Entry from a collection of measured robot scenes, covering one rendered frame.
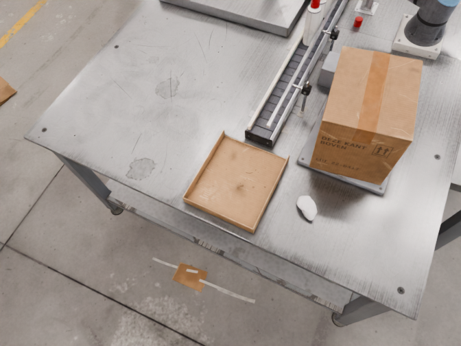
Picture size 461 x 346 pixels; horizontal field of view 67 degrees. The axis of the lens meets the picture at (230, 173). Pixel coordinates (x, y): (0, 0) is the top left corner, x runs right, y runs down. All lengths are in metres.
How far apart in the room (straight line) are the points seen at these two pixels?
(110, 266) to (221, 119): 1.14
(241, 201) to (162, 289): 0.96
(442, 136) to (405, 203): 0.32
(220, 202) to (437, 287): 1.35
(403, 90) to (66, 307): 1.87
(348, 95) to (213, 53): 0.72
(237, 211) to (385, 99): 0.56
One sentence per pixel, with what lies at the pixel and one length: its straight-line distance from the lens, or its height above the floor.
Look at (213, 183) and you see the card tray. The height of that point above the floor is 0.83.
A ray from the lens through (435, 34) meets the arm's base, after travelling 1.67.
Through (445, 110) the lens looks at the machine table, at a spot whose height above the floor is 0.83.
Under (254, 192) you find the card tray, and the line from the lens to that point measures 1.19.
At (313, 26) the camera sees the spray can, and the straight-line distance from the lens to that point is 1.48.
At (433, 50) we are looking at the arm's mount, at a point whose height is 0.87.
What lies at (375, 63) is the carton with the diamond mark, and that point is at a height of 1.12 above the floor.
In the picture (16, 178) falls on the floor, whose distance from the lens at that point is 2.64.
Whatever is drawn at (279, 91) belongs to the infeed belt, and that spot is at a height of 0.88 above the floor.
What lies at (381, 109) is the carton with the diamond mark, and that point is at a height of 1.12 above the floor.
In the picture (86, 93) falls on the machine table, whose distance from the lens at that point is 1.60.
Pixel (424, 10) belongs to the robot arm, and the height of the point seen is 1.00.
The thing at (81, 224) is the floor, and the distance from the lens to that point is 2.28.
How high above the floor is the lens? 1.92
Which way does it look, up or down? 62 degrees down
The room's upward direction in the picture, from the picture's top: 8 degrees counter-clockwise
